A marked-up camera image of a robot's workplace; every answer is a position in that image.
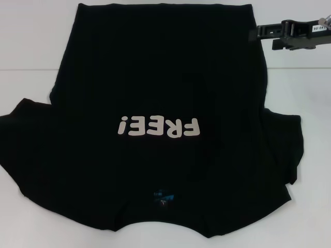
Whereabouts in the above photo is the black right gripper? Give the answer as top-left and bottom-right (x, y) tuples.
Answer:
(249, 19), (331, 51)

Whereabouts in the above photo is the black t-shirt with FREE print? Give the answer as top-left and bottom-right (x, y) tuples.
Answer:
(0, 2), (307, 233)

